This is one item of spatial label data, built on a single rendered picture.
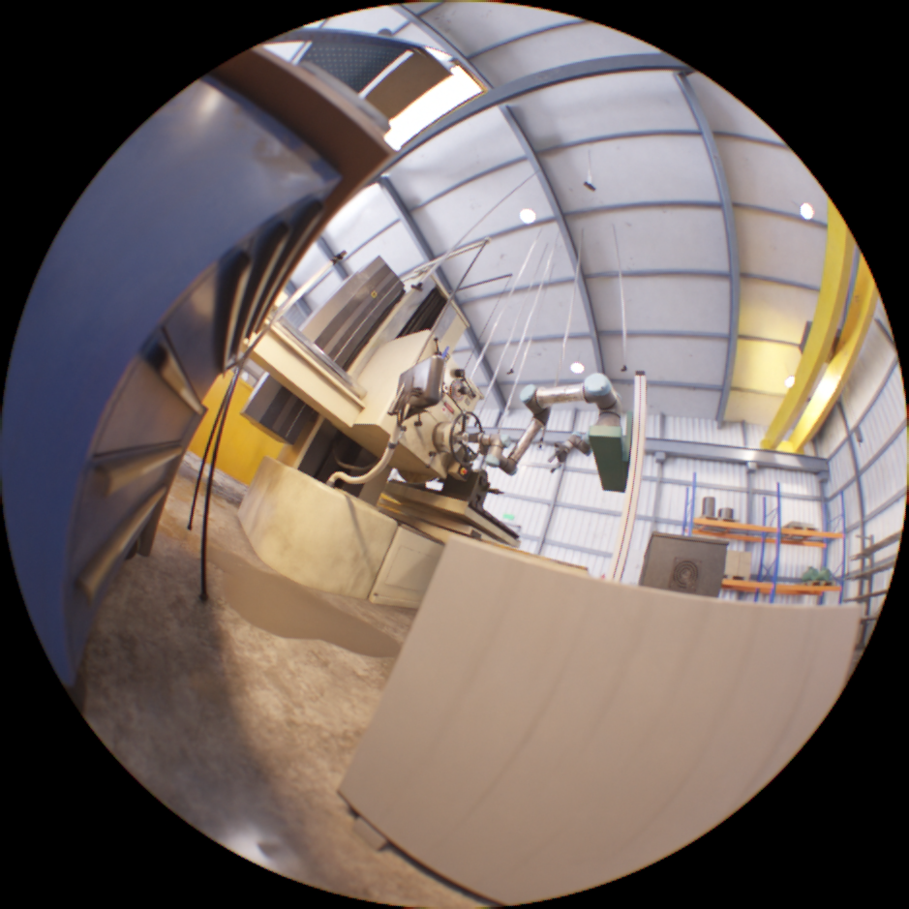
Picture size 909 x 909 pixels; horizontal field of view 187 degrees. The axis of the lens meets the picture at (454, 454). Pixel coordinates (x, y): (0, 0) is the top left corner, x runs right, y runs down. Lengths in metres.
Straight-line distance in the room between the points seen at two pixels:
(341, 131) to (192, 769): 0.95
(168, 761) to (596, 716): 0.60
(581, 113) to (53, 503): 8.48
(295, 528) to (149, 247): 1.55
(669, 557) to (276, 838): 1.28
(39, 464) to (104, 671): 0.46
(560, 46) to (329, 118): 8.28
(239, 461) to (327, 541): 2.38
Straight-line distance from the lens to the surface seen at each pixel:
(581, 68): 4.87
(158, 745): 0.64
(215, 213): 0.37
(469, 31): 8.93
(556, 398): 1.47
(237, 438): 3.80
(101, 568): 0.47
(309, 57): 1.00
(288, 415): 2.11
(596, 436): 1.30
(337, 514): 1.66
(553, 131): 8.29
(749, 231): 8.81
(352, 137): 0.48
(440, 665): 0.34
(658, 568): 1.16
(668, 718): 0.31
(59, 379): 0.34
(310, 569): 1.71
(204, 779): 0.61
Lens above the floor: 0.54
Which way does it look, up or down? 19 degrees up
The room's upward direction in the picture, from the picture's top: 23 degrees clockwise
